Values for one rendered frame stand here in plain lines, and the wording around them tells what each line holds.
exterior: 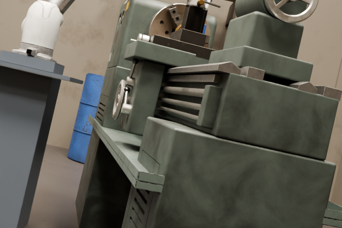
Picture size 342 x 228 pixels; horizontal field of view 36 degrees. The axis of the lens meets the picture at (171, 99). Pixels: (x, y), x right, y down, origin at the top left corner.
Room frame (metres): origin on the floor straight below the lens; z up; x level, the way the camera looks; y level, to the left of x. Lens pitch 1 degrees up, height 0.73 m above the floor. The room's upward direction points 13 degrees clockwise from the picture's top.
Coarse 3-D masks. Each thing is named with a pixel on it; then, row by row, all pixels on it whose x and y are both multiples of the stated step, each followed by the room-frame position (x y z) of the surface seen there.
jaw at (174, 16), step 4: (168, 8) 2.61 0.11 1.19; (172, 8) 2.57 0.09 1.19; (176, 8) 2.57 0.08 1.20; (168, 12) 2.59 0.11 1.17; (172, 12) 2.57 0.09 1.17; (176, 12) 2.57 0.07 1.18; (172, 16) 2.57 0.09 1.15; (176, 16) 2.55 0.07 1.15; (180, 16) 2.56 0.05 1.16; (172, 20) 2.59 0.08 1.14; (176, 20) 2.55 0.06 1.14; (180, 20) 2.56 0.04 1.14; (176, 24) 2.54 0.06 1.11; (180, 24) 2.54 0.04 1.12
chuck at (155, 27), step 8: (184, 8) 2.62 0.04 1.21; (160, 16) 2.60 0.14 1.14; (168, 16) 2.61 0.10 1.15; (152, 24) 2.59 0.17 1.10; (160, 24) 2.60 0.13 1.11; (168, 24) 2.61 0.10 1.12; (208, 24) 2.65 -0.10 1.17; (152, 32) 2.59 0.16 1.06; (160, 32) 2.60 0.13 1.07; (168, 32) 2.61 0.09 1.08; (208, 32) 2.65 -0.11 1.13
